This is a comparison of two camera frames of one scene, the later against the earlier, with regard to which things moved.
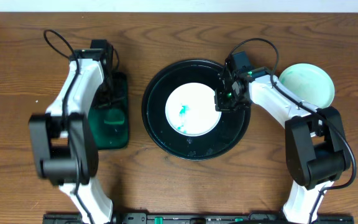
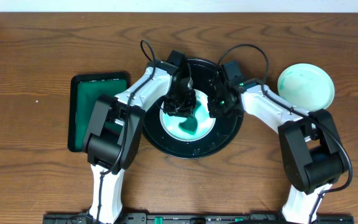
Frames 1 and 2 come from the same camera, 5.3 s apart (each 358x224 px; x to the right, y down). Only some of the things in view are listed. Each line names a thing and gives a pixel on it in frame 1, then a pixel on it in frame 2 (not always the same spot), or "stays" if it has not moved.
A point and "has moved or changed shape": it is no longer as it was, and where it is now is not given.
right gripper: [220, 105] → [213, 110]
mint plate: [309, 83] stays
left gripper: [105, 101] → [179, 109]
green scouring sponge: [115, 117] has moved or changed shape
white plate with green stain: [190, 109] has moved or changed shape
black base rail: [196, 218] stays
